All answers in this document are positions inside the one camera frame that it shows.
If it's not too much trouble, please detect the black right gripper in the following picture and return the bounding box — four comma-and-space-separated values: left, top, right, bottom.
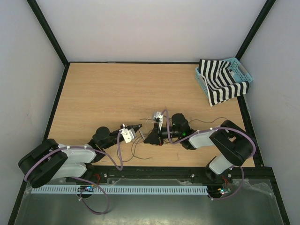
143, 122, 181, 146

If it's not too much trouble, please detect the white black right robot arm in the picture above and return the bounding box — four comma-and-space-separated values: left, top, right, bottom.
143, 112, 257, 182

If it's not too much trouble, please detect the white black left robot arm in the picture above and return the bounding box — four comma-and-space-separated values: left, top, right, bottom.
18, 124, 142, 188

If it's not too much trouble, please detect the black white striped cloth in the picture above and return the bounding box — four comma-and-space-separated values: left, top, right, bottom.
198, 60, 250, 106

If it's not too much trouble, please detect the light blue perforated basket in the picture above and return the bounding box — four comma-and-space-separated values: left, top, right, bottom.
195, 57, 253, 98

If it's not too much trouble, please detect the grey metal front plate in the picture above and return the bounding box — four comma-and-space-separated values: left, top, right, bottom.
15, 180, 283, 225

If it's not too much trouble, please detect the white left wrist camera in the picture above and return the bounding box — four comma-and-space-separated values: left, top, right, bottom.
120, 128, 136, 143

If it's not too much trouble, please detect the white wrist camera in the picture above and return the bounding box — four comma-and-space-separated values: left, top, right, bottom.
120, 128, 136, 143
152, 112, 164, 130

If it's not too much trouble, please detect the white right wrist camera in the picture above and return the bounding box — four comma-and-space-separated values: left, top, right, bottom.
152, 112, 164, 130

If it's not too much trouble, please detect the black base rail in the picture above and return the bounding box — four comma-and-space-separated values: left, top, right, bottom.
25, 165, 275, 186

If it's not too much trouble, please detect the white slotted cable duct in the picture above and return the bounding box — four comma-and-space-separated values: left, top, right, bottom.
31, 185, 208, 195

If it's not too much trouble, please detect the black cage frame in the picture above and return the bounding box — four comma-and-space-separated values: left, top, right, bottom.
8, 0, 290, 225

